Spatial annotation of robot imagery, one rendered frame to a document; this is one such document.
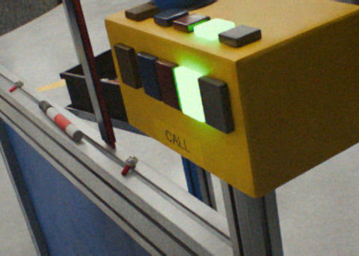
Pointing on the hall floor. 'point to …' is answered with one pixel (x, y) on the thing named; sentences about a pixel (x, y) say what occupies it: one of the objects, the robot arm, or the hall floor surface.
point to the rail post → (16, 182)
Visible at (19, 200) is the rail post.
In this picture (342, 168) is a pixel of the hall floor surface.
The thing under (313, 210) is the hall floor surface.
